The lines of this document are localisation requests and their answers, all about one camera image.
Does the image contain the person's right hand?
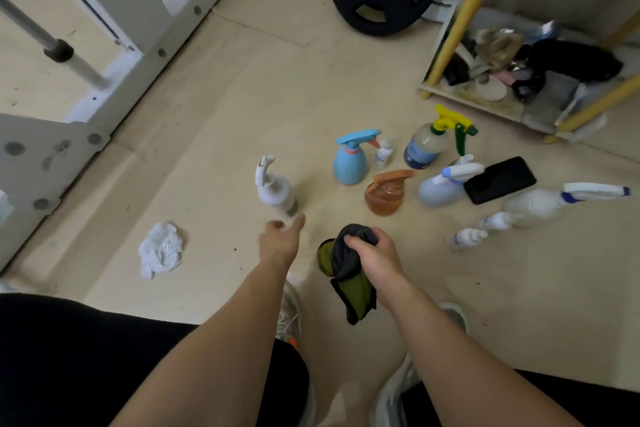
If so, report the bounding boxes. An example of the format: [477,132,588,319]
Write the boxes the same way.
[343,227,406,310]

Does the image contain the person's left hand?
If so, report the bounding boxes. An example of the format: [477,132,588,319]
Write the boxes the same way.
[258,213,307,270]

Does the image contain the green microfibre cloth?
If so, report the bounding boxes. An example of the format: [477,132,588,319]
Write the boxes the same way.
[317,223,379,326]

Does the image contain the white spray bottle teal label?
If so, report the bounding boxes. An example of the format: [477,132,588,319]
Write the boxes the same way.
[255,155,299,218]

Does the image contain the orange spray bottle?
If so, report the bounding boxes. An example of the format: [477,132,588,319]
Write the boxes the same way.
[363,169,417,218]

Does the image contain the pale blue bottle white sprayer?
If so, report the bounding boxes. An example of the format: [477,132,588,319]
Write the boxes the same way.
[417,161,486,209]

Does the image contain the blue spray bottle pink trigger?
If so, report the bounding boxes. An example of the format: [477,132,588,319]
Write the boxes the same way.
[333,129,382,186]

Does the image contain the clear bottle yellow green sprayer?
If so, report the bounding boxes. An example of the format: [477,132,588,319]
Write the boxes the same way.
[403,103,479,171]

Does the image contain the black phone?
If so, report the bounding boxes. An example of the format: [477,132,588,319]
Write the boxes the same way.
[463,156,538,206]

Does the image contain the round white bottle blue-tipped sprayer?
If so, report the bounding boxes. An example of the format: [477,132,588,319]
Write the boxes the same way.
[502,182,632,230]

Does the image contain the person's left forearm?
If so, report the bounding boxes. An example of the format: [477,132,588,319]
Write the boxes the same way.
[109,256,296,427]

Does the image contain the person's right forearm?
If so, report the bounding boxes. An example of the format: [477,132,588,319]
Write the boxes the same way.
[379,286,586,427]

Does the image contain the person's left grey shoe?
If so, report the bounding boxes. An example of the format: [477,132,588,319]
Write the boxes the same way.
[275,281,317,427]

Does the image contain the person's grey shoe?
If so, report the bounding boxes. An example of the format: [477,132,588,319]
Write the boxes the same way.
[369,302,471,427]
[275,281,317,427]

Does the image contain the person's right grey shoe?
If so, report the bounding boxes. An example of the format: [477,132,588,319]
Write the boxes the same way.
[369,302,471,427]

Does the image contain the crumpled white tissue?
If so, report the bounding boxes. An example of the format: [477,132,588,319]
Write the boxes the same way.
[138,221,185,280]

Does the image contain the white round disc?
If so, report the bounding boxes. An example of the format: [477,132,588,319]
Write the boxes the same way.
[475,73,509,102]

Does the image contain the black clip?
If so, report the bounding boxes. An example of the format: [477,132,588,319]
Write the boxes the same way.
[442,52,473,87]

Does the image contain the black shorts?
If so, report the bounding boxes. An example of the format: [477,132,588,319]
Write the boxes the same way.
[0,293,640,427]

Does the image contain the white plastic scoop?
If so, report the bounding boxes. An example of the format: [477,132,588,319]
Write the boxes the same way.
[467,43,493,80]

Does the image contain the white plastic strip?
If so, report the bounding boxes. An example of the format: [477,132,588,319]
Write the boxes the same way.
[555,83,586,125]

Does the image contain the tan fuzzy glove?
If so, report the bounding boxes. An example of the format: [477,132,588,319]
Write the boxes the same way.
[473,27,525,70]

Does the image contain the blue white packet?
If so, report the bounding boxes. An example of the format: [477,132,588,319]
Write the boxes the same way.
[522,19,559,45]

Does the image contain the black ring grip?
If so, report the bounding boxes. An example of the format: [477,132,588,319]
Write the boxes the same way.
[509,69,546,105]

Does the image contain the white metal rack frame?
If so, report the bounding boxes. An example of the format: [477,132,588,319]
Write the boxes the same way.
[0,0,253,272]

